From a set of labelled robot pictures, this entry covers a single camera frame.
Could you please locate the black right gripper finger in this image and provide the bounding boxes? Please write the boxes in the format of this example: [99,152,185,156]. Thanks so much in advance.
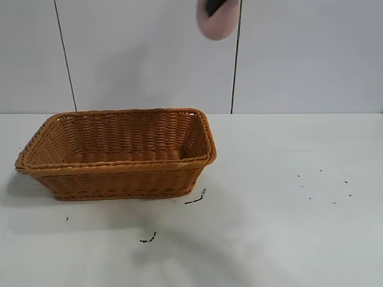
[203,0,229,18]

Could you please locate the pink peach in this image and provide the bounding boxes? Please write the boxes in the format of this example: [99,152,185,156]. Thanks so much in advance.
[196,0,241,41]

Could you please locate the brown woven wicker basket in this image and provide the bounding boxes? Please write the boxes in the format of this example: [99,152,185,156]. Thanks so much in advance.
[14,108,218,201]

